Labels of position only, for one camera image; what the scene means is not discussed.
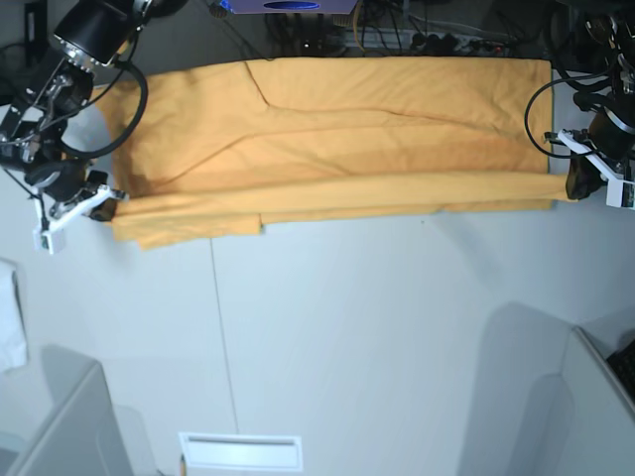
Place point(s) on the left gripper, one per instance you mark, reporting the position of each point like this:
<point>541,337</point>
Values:
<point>603,151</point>

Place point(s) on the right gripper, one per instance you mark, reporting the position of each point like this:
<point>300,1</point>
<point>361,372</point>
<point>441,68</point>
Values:
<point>68,189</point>

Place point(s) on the orange yellow T-shirt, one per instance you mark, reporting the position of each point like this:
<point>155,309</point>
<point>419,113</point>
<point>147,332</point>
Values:
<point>226,149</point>

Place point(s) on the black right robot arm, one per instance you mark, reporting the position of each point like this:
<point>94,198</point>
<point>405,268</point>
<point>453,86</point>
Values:
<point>92,34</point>

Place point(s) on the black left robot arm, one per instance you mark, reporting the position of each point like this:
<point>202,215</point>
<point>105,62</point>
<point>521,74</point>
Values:
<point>591,46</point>

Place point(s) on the white cloth at left edge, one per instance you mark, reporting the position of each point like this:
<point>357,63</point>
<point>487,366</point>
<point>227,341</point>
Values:
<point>14,346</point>

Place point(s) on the black keyboard at right edge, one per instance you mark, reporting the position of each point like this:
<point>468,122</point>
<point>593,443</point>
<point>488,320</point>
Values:
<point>622,364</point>

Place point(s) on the grey bin left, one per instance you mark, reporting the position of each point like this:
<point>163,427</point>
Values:
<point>79,436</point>

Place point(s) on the blue grey box at top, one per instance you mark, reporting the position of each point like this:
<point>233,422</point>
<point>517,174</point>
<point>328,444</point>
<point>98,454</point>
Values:
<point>249,7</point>

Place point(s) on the white table slot plate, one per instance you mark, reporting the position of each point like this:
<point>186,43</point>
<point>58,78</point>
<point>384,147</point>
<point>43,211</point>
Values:
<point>239,452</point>

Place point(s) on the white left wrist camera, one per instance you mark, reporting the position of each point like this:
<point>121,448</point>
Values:
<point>620,193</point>

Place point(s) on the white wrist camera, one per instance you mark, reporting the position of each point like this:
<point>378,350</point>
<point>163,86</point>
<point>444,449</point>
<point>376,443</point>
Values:
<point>620,193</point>
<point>51,242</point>

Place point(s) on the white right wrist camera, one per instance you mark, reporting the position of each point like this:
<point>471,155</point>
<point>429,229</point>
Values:
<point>51,242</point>

